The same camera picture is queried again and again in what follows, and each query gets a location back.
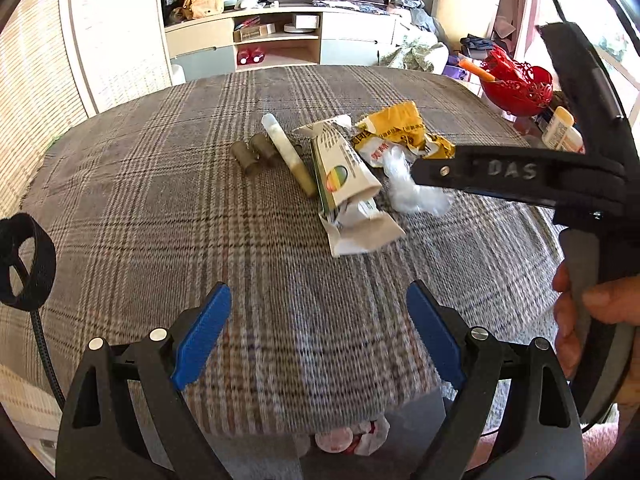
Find woven bamboo folding screen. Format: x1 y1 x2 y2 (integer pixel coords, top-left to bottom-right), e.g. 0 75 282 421
1 0 172 216

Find white bottle yellow cap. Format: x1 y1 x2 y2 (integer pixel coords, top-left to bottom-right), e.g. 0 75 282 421
542 106 575 150

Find black velcro strap loop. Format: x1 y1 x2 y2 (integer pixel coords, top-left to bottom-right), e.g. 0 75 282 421
0 212 58 312

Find clear plastic wrap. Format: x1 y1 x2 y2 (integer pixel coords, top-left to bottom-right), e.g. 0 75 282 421
383 148 452 217

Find person's right hand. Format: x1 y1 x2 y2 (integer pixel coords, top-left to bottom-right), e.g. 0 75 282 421
552 262 640 411

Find white flat paper wrapper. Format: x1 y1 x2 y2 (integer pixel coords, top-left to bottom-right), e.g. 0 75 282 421
319 198 405 258

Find grey plaid table cloth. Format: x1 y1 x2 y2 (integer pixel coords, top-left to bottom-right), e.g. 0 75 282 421
20 66 562 436

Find joined metal cylinders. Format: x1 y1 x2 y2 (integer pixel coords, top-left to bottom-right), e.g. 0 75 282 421
231 133 281 177

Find black cable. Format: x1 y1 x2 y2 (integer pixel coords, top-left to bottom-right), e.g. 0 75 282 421
29 309 68 411

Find red plastic fruit basket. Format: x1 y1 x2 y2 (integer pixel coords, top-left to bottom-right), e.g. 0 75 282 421
480 46 553 117

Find clear tube with cotton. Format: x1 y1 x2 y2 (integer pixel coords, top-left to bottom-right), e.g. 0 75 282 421
262 113 317 197

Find yellow wrapper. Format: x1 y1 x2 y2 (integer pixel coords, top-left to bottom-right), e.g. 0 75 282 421
350 101 456 167

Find white bottle middle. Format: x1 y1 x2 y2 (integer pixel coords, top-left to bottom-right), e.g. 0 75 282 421
559 127 585 154

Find wooden tv cabinet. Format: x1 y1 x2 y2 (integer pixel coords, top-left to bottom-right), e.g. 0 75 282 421
165 6 399 81

